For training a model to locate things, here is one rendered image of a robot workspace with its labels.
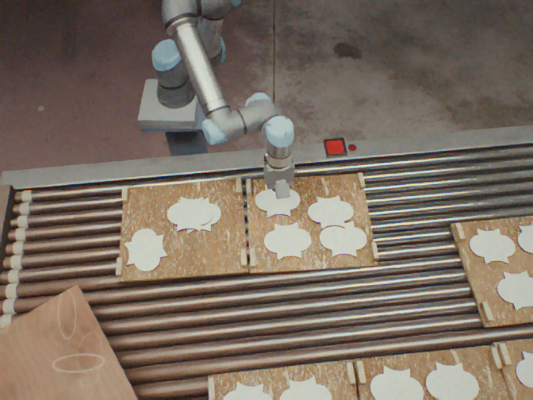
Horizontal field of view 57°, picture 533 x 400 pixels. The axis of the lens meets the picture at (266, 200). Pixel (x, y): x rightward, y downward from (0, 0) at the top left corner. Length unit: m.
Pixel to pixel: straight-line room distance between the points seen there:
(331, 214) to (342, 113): 1.59
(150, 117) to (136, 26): 1.92
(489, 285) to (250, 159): 0.90
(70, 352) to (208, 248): 0.50
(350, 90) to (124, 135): 1.47
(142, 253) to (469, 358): 1.04
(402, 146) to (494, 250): 0.49
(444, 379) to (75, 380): 1.00
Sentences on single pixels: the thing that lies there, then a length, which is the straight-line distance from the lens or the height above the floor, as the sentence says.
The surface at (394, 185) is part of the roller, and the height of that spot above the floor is 0.92.
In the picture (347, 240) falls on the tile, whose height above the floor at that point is 0.95.
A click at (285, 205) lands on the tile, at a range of 1.65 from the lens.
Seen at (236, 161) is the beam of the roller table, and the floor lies 0.92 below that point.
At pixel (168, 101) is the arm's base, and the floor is 0.95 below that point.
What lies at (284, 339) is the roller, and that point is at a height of 0.92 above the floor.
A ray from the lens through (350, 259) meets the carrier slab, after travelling 1.59.
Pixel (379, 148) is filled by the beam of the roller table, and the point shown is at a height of 0.91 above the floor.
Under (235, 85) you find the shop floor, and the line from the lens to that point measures 3.29.
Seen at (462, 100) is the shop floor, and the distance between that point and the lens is 3.44.
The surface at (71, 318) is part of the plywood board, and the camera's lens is 1.50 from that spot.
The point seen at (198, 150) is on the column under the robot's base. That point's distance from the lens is 2.19.
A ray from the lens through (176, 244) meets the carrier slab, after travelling 1.62.
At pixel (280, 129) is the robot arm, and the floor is 1.34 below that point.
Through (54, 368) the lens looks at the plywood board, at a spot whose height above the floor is 1.04.
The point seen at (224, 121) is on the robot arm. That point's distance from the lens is 1.37.
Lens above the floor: 2.38
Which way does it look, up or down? 60 degrees down
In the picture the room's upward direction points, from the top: straight up
